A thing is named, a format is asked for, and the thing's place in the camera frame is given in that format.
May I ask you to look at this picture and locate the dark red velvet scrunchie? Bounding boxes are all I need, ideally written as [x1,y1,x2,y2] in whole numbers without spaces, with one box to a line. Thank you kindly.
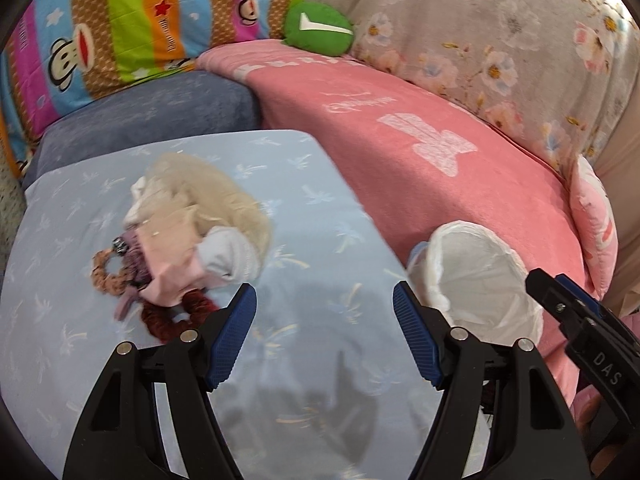
[141,289,219,344]

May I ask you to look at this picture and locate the grey white sock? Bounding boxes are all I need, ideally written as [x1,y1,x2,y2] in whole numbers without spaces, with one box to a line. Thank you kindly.
[196,226,262,283]

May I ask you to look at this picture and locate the white lined trash bin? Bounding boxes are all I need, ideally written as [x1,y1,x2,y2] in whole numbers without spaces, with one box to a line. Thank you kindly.
[407,220,544,346]

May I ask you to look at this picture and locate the small pink cartoon pillow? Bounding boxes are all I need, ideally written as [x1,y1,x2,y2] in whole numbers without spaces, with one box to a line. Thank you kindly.
[570,155,618,299]

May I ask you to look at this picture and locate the light pink cloth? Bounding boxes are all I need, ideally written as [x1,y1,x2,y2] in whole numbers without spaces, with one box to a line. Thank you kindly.
[136,206,212,308]

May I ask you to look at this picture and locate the white cloth under fur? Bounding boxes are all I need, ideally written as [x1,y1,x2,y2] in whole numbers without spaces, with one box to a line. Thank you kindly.
[122,177,146,229]

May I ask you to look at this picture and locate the pink towel blanket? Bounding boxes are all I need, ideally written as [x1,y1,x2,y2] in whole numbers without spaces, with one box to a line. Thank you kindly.
[195,39,590,286]

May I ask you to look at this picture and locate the cream fluffy fur piece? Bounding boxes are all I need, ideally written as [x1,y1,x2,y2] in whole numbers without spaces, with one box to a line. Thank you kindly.
[140,153,271,259]

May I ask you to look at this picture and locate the grey floral quilt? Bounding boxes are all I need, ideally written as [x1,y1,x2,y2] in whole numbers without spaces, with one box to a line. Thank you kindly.
[314,0,639,174]

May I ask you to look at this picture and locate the dark blue plush pillow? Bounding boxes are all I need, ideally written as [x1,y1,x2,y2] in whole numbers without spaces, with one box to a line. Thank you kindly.
[22,70,262,188]

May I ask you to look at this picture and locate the green round check-mark cushion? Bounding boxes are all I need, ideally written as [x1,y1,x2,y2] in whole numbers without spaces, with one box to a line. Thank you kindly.
[283,1,354,58]

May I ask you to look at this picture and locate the colourful striped monkey quilt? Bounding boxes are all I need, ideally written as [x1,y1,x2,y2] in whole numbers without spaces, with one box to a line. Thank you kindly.
[1,0,297,177]

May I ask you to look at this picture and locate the brown braided hair tie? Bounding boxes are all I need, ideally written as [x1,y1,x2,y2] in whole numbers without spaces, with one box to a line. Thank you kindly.
[90,248,129,297]

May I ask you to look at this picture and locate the mauve ribbon hair tie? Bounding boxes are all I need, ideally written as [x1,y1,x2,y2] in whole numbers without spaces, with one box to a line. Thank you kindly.
[113,231,154,322]

